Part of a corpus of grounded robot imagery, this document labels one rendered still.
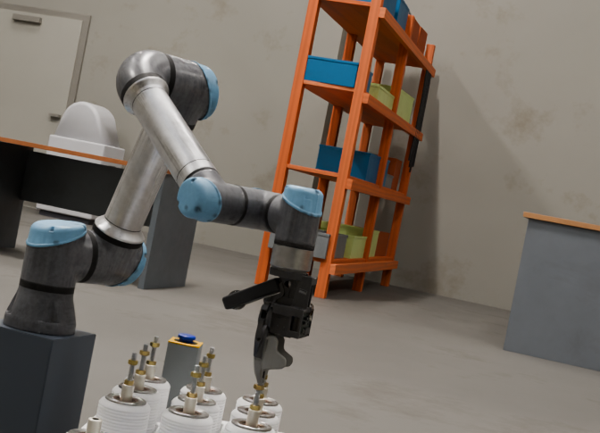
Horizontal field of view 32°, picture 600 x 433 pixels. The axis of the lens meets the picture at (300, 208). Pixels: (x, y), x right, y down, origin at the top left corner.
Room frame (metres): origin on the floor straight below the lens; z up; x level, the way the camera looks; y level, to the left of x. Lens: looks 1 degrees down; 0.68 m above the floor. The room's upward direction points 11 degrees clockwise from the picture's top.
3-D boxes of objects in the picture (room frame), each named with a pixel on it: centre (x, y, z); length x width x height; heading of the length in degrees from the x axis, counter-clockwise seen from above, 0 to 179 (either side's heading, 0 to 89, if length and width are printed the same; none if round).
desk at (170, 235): (6.32, 1.29, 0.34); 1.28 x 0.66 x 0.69; 74
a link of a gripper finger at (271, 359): (1.89, 0.00, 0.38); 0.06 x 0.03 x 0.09; 73
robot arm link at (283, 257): (1.91, 0.00, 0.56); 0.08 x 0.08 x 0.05
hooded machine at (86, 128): (10.67, 2.24, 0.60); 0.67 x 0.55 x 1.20; 72
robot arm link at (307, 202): (1.91, 0.00, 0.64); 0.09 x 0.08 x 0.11; 45
